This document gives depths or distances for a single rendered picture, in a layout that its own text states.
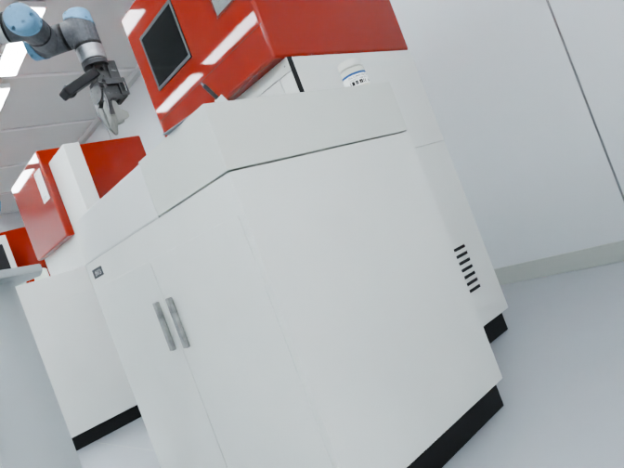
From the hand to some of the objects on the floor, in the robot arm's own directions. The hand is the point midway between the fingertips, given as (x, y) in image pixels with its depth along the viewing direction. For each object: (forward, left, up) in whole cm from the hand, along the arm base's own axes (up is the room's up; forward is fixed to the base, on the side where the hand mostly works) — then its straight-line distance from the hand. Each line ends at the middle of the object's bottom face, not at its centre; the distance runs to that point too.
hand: (112, 130), depth 150 cm
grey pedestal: (-59, +18, -107) cm, 124 cm away
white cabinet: (+19, +1, -112) cm, 114 cm away
